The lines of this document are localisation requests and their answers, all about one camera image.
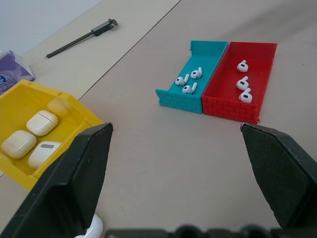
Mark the red brick-pattern tray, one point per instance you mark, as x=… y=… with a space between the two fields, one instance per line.
x=260 y=74

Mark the teal brick-pattern tray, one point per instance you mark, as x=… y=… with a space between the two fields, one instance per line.
x=205 y=53

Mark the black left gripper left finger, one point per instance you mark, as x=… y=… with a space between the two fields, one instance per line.
x=62 y=186

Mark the purple tissue pack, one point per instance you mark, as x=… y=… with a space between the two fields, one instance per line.
x=12 y=67

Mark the white earbud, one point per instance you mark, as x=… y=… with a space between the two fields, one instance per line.
x=242 y=67
x=181 y=81
x=242 y=84
x=196 y=73
x=245 y=96
x=189 y=89

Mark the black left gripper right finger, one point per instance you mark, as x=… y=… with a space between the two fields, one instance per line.
x=280 y=173

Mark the yellow plastic tray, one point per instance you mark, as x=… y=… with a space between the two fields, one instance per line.
x=22 y=104

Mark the black vernier caliper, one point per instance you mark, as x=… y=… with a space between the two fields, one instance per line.
x=101 y=26

